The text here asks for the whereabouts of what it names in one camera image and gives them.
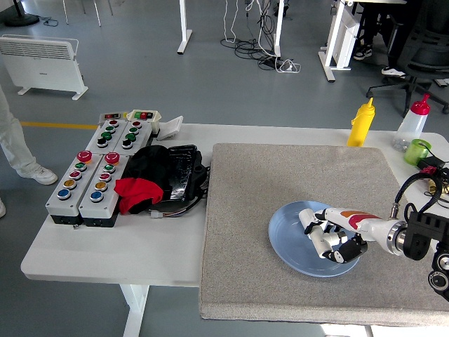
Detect black office chair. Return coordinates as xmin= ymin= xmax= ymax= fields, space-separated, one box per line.
xmin=366 ymin=0 xmax=449 ymax=115

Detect white hanging cable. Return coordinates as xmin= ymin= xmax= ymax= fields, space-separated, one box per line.
xmin=223 ymin=0 xmax=240 ymax=45

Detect white wall switch plate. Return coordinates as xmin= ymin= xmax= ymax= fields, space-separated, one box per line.
xmin=156 ymin=115 xmax=185 ymax=141

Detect white desk leg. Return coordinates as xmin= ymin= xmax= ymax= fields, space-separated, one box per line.
xmin=177 ymin=0 xmax=193 ymax=55
xmin=272 ymin=0 xmax=285 ymax=59

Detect black plastic tray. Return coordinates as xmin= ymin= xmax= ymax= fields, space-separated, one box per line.
xmin=159 ymin=143 xmax=211 ymax=203

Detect white charger with cord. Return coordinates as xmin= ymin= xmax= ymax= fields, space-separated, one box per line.
xmin=275 ymin=58 xmax=302 ymax=74

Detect seated person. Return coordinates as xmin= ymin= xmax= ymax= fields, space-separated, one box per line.
xmin=352 ymin=0 xmax=422 ymax=77

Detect five-button control box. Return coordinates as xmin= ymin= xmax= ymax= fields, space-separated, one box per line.
xmin=45 ymin=150 xmax=105 ymax=225
xmin=77 ymin=152 xmax=130 ymax=228

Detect black round stand base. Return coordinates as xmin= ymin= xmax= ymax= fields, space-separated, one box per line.
xmin=3 ymin=0 xmax=41 ymax=27

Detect cream green-red switch box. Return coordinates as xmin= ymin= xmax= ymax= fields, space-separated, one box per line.
xmin=126 ymin=109 xmax=162 ymax=134

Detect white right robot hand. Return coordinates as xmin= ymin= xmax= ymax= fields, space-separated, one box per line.
xmin=303 ymin=206 xmax=398 ymax=264

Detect black power adapter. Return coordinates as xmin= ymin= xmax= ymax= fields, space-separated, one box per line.
xmin=416 ymin=156 xmax=446 ymax=170

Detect black floor cable tangle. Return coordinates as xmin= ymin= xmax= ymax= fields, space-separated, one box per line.
xmin=220 ymin=0 xmax=281 ymax=70

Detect grey-brown mat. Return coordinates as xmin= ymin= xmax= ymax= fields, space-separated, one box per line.
xmin=199 ymin=143 xmax=449 ymax=326

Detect white table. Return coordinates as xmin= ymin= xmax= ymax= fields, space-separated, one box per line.
xmin=20 ymin=122 xmax=449 ymax=337

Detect black and red cloth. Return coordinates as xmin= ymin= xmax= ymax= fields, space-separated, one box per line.
xmin=114 ymin=145 xmax=173 ymax=215

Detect four-button control box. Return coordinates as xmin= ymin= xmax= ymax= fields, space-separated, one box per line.
xmin=86 ymin=119 xmax=129 ymax=155
xmin=112 ymin=119 xmax=154 ymax=157

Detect brass valve red handle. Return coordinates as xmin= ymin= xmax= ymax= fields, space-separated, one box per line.
xmin=419 ymin=166 xmax=449 ymax=194

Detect white electric heater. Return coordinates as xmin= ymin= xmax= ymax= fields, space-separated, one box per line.
xmin=0 ymin=34 xmax=89 ymax=102

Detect blue plate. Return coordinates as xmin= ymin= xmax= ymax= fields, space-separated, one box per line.
xmin=268 ymin=199 xmax=361 ymax=279

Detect small grey switch box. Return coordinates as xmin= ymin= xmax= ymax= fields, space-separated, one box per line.
xmin=99 ymin=112 xmax=129 ymax=123

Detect green translucent cup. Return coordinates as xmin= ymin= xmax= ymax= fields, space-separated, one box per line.
xmin=403 ymin=138 xmax=431 ymax=166

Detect metal chair legs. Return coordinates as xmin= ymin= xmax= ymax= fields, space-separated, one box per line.
xmin=62 ymin=0 xmax=115 ymax=28

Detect white pipe tee metal end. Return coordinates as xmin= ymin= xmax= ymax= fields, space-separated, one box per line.
xmin=307 ymin=227 xmax=348 ymax=260

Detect white connector wire harness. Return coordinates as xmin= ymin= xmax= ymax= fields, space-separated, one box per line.
xmin=149 ymin=185 xmax=210 ymax=220

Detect standing person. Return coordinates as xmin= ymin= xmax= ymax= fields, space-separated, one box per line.
xmin=0 ymin=84 xmax=59 ymax=218

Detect clear squeeze bottle red cap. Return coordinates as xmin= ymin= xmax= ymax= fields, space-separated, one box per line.
xmin=392 ymin=93 xmax=431 ymax=152

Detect yellow squeeze bottle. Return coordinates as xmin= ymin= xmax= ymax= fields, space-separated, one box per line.
xmin=347 ymin=97 xmax=376 ymax=147

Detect white desk frame with panel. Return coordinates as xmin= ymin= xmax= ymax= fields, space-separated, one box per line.
xmin=318 ymin=0 xmax=362 ymax=84

